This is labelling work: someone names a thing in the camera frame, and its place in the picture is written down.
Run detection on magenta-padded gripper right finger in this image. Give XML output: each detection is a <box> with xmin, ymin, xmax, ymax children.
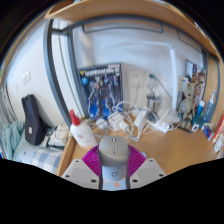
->
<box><xmin>126</xmin><ymin>145</ymin><xmax>167</xmax><ymax>190</ymax></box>

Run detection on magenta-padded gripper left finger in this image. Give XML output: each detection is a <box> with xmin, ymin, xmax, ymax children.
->
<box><xmin>61</xmin><ymin>144</ymin><xmax>102</xmax><ymax>190</ymax></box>

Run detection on grey computer mouse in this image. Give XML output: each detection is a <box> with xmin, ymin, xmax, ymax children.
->
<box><xmin>97</xmin><ymin>135</ymin><xmax>131</xmax><ymax>192</ymax></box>

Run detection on bed with checked sheet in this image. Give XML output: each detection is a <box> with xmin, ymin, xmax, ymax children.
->
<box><xmin>14</xmin><ymin>134</ymin><xmax>64</xmax><ymax>175</ymax></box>

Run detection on white bottle with red cap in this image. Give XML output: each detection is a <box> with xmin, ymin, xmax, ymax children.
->
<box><xmin>68</xmin><ymin>109</ymin><xmax>99</xmax><ymax>150</ymax></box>

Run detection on white and black flat box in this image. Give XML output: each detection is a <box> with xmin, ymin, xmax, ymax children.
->
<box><xmin>45</xmin><ymin>122</ymin><xmax>72</xmax><ymax>150</ymax></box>

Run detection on white power strip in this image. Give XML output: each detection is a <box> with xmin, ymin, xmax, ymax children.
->
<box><xmin>150</xmin><ymin>121</ymin><xmax>174</xmax><ymax>134</ymax></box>

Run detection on white power adapter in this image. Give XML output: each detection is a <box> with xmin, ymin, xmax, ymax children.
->
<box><xmin>133</xmin><ymin>109</ymin><xmax>148</xmax><ymax>128</ymax></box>

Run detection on small white charger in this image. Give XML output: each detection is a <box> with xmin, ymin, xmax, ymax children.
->
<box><xmin>107</xmin><ymin>111</ymin><xmax>130</xmax><ymax>132</ymax></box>

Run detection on black bag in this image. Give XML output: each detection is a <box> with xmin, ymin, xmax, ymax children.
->
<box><xmin>21</xmin><ymin>94</ymin><xmax>48</xmax><ymax>146</ymax></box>

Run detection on metal cup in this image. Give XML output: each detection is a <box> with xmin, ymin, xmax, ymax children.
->
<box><xmin>146</xmin><ymin>93</ymin><xmax>163</xmax><ymax>114</ymax></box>

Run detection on teal dish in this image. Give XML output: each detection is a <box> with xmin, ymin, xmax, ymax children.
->
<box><xmin>191</xmin><ymin>114</ymin><xmax>206</xmax><ymax>127</ymax></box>

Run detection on blue tissue packet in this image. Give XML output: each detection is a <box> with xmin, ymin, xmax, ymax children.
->
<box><xmin>202</xmin><ymin>122</ymin><xmax>216</xmax><ymax>141</ymax></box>

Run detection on teal blanket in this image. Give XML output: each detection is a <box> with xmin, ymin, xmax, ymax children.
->
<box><xmin>0</xmin><ymin>120</ymin><xmax>26</xmax><ymax>160</ymax></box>

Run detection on tan robot figure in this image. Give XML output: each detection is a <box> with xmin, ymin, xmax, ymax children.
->
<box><xmin>178</xmin><ymin>83</ymin><xmax>198</xmax><ymax>129</ymax></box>

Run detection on blue robot model kit box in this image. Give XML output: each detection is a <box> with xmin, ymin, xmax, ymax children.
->
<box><xmin>77</xmin><ymin>63</ymin><xmax>124</xmax><ymax>122</ymax></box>

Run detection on blue spray bottle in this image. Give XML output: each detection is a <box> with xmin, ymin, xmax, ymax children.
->
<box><xmin>203</xmin><ymin>89</ymin><xmax>218</xmax><ymax>124</ymax></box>

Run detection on white small carton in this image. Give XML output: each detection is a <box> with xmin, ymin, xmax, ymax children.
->
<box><xmin>179</xmin><ymin>77</ymin><xmax>189</xmax><ymax>98</ymax></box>

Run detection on white desk lamp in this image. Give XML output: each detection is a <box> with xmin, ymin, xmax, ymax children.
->
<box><xmin>100</xmin><ymin>41</ymin><xmax>183</xmax><ymax>124</ymax></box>

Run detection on colourful printed box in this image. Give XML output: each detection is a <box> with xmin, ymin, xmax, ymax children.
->
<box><xmin>184</xmin><ymin>59</ymin><xmax>208</xmax><ymax>108</ymax></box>

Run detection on green cable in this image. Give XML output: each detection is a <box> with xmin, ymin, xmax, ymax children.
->
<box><xmin>148</xmin><ymin>73</ymin><xmax>174</xmax><ymax>101</ymax></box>

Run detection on white wall switch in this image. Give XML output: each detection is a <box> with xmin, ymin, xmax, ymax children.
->
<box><xmin>21</xmin><ymin>69</ymin><xmax>33</xmax><ymax>86</ymax></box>

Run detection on grey metal frame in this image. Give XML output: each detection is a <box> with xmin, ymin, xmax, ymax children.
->
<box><xmin>42</xmin><ymin>14</ymin><xmax>223</xmax><ymax>128</ymax></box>

